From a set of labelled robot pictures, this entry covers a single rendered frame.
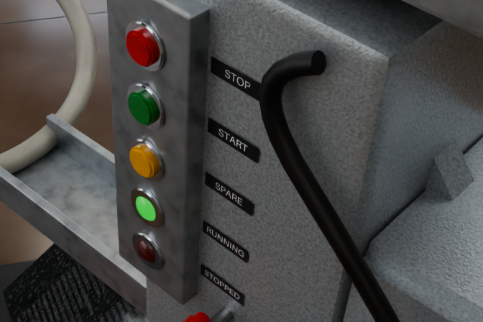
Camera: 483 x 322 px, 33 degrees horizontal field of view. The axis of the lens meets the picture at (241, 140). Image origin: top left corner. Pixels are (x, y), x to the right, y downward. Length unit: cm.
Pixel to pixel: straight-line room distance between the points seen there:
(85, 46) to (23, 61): 184
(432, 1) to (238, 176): 22
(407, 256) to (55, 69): 252
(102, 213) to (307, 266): 50
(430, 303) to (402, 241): 5
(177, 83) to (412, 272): 20
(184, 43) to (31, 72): 248
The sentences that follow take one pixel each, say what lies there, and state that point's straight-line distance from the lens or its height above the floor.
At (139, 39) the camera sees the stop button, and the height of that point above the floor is 146.
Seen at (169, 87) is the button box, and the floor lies 143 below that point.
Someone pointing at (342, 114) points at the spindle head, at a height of 147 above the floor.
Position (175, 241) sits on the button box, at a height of 128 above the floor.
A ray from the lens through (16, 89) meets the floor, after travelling 293.
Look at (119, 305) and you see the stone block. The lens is 131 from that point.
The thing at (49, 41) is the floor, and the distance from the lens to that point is 315.
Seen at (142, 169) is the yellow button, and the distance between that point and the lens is 62.
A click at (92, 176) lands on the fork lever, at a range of 109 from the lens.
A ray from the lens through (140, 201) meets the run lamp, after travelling 65.
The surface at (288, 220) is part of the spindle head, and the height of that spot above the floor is 136.
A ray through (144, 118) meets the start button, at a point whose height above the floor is 140.
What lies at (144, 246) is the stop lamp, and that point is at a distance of 68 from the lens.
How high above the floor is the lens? 177
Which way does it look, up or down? 41 degrees down
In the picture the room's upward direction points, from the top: 5 degrees clockwise
